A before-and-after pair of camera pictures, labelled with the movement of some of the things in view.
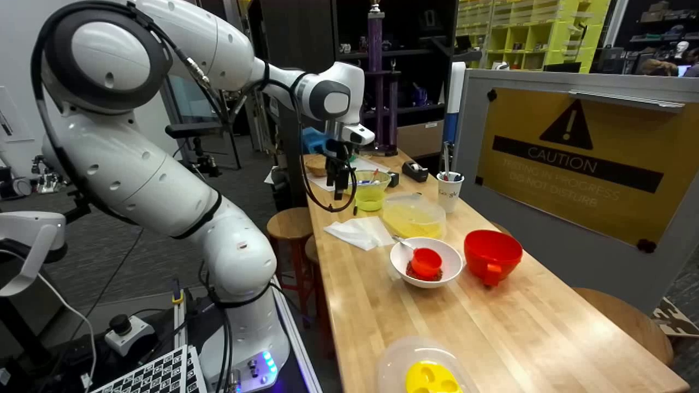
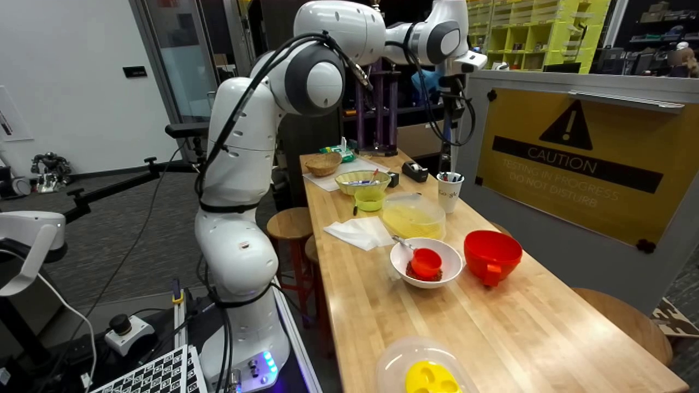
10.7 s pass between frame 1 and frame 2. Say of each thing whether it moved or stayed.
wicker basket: stayed
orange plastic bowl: stayed
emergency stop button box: stayed
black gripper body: moved
